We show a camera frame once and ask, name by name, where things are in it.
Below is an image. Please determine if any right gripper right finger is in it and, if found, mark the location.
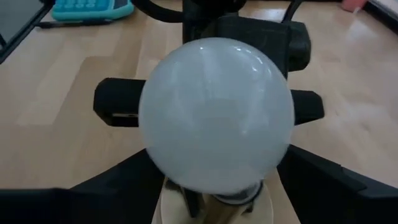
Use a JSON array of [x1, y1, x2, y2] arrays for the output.
[[276, 144, 398, 224]]

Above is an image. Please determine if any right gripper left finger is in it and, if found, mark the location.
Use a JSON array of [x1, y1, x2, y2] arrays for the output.
[[0, 148, 165, 224]]

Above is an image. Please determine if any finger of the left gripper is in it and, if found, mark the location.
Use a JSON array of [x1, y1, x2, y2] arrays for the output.
[[180, 188, 205, 218]]

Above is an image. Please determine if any metal lamp socket stand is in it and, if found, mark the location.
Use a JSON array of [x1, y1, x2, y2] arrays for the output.
[[151, 176, 275, 224]]

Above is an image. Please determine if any white lightbulb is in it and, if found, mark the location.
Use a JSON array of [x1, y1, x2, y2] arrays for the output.
[[137, 37, 296, 196]]

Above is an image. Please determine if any black pen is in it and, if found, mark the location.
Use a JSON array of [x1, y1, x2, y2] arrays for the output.
[[35, 18, 115, 30]]

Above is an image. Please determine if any teal calculator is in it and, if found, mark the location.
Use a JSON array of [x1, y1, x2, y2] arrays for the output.
[[51, 0, 136, 22]]

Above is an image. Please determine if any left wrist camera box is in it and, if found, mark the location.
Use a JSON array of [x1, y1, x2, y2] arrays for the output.
[[182, 14, 312, 79]]

